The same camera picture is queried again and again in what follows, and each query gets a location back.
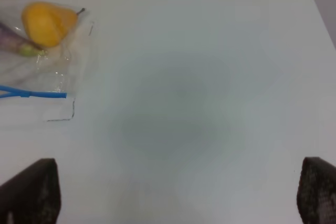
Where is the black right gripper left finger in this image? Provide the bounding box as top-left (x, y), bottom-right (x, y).
top-left (1, 158), bottom-right (61, 223)

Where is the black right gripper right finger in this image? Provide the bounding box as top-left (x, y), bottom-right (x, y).
top-left (297, 157), bottom-right (335, 224)

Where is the clear bag with blue zipper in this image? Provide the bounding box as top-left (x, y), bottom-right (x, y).
top-left (1, 0), bottom-right (96, 123)

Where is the purple eggplant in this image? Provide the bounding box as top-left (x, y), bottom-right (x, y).
top-left (1, 23), bottom-right (47, 57)

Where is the yellow pear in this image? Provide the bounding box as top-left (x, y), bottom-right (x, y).
top-left (21, 2), bottom-right (86, 48)

